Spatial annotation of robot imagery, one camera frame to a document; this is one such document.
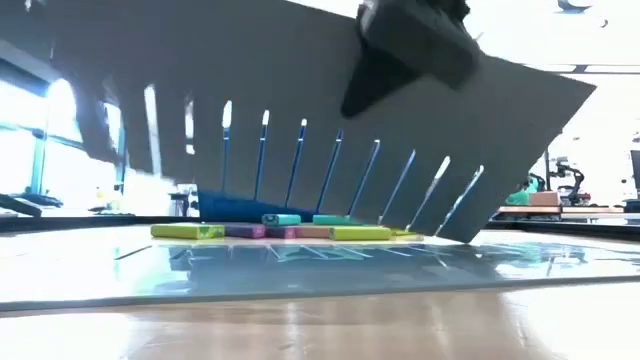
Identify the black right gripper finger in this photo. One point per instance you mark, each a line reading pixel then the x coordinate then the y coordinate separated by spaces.
pixel 375 80

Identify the blue plastic bin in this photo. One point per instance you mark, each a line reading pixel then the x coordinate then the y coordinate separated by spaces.
pixel 240 207

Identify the black background robot arm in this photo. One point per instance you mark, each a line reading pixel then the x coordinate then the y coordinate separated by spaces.
pixel 575 196

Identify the teal wooden block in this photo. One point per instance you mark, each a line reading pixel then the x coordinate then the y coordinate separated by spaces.
pixel 332 220
pixel 282 219

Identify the person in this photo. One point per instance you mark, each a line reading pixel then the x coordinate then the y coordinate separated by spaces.
pixel 520 197

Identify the brown cardboard box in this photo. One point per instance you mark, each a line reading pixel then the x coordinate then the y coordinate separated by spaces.
pixel 545 199

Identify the background wooden table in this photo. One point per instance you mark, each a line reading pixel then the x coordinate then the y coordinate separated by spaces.
pixel 550 210

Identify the large glass window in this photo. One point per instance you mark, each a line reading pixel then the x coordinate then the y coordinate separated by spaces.
pixel 20 140

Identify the black keyboard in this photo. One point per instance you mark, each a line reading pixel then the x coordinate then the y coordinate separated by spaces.
pixel 20 205

